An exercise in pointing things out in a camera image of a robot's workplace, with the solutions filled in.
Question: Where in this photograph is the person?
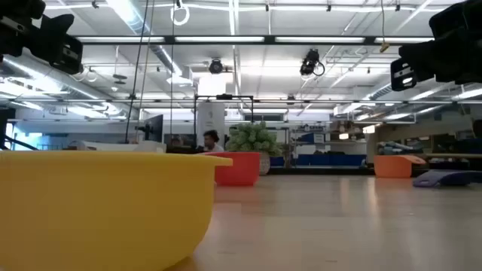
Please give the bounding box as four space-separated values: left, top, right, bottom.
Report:
202 129 226 154

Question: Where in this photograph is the green artificial plant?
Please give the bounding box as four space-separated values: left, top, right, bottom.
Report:
225 120 283 157

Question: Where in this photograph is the black metal stand frame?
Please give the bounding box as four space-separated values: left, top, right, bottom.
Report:
194 93 255 150

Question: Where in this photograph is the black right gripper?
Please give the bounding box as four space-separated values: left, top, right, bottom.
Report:
390 0 482 92

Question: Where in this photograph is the black computer monitor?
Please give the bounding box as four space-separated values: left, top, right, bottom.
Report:
144 114 165 144

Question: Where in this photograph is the dark blue measuring cup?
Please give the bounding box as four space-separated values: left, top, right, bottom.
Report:
412 169 482 189

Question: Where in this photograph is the black aluminium table frame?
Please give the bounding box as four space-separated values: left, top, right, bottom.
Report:
259 165 482 178

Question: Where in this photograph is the shelf with blue bins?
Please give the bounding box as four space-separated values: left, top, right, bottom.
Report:
291 126 368 169

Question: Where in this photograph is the white hanging cable ring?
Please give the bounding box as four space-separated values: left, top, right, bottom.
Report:
170 2 191 27

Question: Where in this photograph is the black ceiling camera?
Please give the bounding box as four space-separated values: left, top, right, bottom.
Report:
300 48 326 78

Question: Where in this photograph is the long ceiling light bar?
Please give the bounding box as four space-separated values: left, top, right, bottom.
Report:
73 35 436 47

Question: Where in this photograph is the red measuring cup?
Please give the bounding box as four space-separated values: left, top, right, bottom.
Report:
205 151 261 187

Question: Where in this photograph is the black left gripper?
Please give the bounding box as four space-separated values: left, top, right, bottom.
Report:
0 0 84 75

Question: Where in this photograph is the patterned plant pot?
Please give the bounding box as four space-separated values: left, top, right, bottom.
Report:
258 151 272 176

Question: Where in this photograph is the orange measuring cup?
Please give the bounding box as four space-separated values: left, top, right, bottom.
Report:
373 154 428 179

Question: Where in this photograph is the black hanging cable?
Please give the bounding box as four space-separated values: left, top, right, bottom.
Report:
124 0 151 145

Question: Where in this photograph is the yellow measuring cup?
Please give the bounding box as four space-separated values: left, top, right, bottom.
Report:
0 150 233 271

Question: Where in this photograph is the white pillar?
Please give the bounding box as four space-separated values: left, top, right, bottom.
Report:
197 102 226 150

